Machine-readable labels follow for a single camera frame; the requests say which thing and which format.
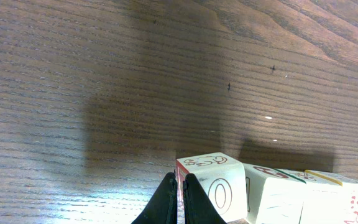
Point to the yellow block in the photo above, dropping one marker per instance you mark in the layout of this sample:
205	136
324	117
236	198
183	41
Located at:
272	196

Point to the plain white block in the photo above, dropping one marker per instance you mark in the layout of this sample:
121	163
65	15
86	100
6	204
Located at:
223	179

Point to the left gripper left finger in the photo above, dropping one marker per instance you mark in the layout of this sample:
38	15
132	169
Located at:
162	206

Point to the white block with pattern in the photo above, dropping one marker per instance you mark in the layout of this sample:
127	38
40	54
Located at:
321	200

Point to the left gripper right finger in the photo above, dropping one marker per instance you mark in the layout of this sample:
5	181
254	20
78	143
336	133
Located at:
197	205

